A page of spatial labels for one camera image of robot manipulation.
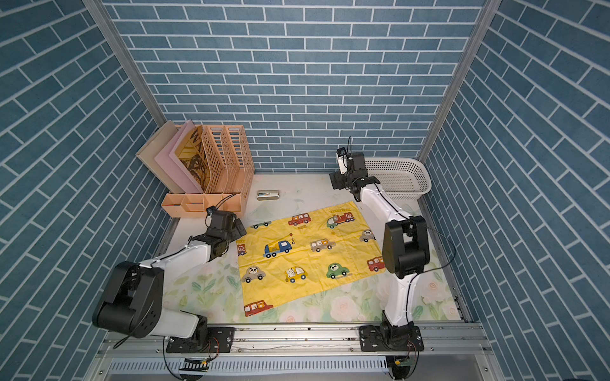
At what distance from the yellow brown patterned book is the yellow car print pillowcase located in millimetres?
322

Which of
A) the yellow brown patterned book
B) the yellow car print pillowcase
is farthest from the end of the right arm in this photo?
the yellow brown patterned book

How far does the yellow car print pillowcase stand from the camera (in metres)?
0.86
